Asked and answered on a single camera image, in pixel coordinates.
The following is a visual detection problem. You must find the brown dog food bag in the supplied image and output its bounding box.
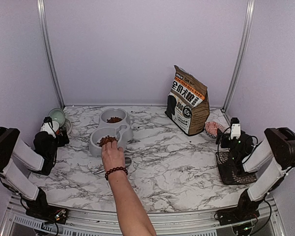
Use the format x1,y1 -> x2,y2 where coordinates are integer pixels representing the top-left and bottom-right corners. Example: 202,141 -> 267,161
165,65 -> 210,136

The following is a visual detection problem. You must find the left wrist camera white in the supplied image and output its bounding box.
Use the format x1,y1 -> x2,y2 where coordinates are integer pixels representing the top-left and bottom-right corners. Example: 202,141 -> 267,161
40,117 -> 55,135

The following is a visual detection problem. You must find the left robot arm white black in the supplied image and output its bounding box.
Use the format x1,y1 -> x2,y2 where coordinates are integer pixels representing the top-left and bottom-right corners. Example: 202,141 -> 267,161
0,127 -> 68,224

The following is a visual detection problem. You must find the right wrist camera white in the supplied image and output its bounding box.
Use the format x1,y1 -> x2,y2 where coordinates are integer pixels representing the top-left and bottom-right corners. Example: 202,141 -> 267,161
230,117 -> 241,140

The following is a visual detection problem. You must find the aluminium frame post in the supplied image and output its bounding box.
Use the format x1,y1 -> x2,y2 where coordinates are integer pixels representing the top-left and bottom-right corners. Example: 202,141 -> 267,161
222,0 -> 256,113
37,0 -> 65,109

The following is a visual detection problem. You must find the left aluminium frame post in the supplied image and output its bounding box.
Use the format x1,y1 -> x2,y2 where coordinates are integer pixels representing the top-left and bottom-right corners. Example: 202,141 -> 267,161
37,0 -> 65,109

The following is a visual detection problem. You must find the person's bare forearm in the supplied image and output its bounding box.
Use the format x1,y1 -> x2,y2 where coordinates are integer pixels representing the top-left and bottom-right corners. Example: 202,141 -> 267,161
108,171 -> 156,236

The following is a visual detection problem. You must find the black floral square plate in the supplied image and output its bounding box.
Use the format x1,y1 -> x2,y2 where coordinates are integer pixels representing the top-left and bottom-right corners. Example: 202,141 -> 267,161
215,151 -> 257,185

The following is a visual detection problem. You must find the dark red bead bracelet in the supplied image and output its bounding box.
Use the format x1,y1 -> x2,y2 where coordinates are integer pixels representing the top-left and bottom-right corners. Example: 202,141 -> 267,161
104,166 -> 129,180

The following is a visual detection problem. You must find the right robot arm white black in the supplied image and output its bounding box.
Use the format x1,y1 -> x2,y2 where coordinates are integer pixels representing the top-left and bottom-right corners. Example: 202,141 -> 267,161
215,127 -> 295,225

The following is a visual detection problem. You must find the metal food scoop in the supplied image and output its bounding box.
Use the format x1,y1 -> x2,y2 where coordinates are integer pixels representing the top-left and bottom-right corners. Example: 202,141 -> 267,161
94,157 -> 132,175

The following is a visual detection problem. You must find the person's bare hand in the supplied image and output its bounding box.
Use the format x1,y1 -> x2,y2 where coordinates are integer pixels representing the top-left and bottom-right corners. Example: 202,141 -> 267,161
101,141 -> 125,172

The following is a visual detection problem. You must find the red patterned small bowl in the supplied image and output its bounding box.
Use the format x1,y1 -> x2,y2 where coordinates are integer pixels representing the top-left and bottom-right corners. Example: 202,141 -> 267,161
205,121 -> 225,139

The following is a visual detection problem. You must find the white orange bowl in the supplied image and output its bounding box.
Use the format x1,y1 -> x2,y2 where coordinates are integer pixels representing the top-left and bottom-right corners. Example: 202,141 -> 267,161
52,120 -> 59,133

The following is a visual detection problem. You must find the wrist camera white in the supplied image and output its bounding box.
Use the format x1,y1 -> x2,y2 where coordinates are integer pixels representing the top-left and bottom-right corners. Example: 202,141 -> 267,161
230,117 -> 241,140
40,117 -> 55,135

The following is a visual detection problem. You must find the grey double pet bowl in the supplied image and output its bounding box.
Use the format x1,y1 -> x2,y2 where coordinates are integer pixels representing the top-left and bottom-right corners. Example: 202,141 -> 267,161
89,108 -> 133,157

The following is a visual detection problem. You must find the right aluminium frame post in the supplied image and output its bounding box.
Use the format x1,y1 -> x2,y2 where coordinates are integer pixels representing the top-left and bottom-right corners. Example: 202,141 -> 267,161
222,0 -> 256,113

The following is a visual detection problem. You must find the brown kibble in bowls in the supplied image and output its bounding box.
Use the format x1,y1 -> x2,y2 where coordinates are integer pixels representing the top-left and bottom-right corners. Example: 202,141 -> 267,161
97,117 -> 122,147

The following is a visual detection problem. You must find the green ceramic bowl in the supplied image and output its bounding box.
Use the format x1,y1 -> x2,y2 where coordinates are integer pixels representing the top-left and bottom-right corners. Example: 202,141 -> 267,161
48,108 -> 66,127

